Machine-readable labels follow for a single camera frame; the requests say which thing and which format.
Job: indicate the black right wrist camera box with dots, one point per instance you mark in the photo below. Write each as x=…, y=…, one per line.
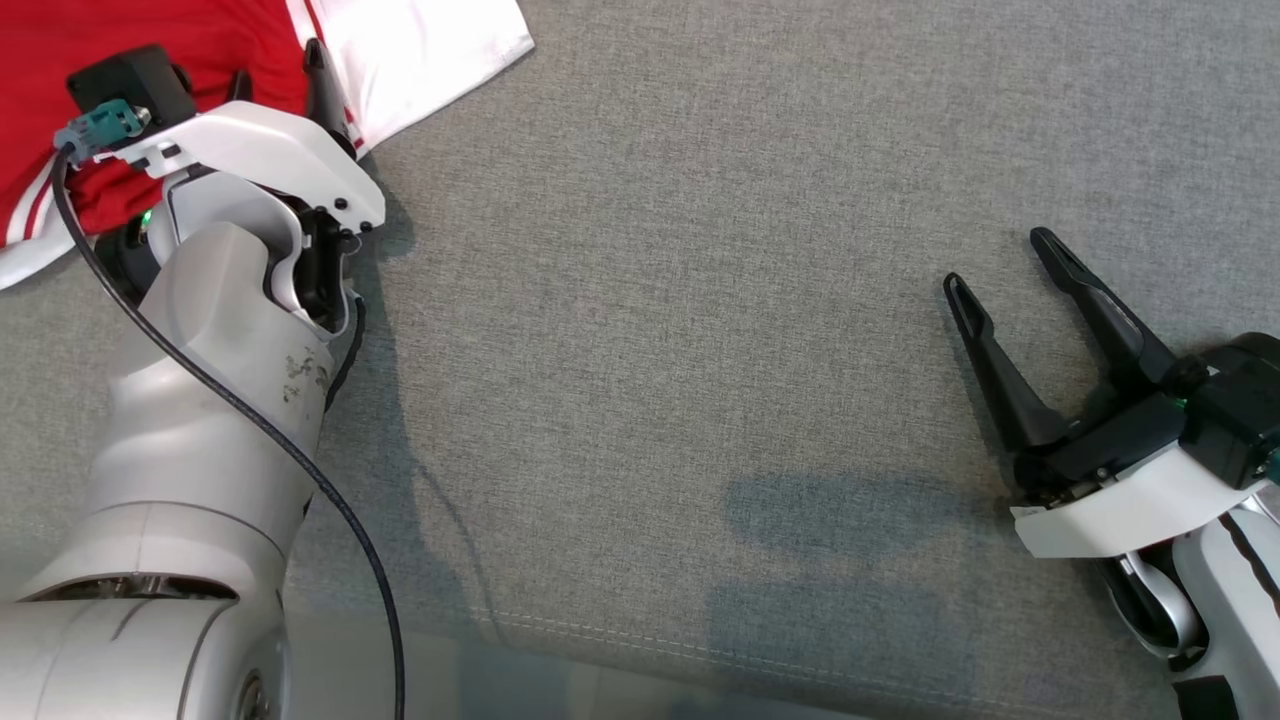
x=1240, y=400

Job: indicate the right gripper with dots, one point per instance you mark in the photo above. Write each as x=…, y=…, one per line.
x=1110, y=500

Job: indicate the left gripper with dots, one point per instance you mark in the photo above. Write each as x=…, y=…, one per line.
x=280, y=150

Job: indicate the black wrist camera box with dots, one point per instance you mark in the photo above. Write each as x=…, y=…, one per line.
x=130, y=80
x=1240, y=400

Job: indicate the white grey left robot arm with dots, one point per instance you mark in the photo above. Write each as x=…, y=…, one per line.
x=190, y=450

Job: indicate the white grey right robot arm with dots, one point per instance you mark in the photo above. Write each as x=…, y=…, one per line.
x=1230, y=640

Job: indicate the red Bulls jersey white sleeves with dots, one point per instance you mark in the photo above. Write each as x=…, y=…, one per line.
x=420, y=50

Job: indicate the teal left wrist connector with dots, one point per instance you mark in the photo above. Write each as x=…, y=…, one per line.
x=95, y=128

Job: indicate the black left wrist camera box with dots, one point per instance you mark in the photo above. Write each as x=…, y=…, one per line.
x=130, y=80

